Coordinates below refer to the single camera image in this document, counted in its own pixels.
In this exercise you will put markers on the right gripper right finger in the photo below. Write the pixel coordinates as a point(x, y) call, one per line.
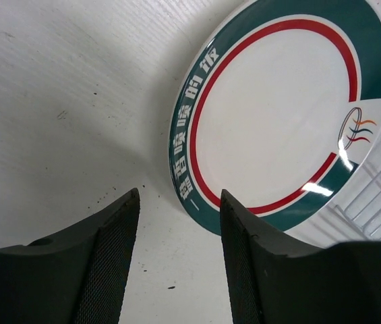
point(275, 278)

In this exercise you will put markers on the white plate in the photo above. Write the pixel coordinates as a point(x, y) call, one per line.
point(281, 106)

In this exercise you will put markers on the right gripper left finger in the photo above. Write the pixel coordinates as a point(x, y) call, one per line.
point(76, 275)

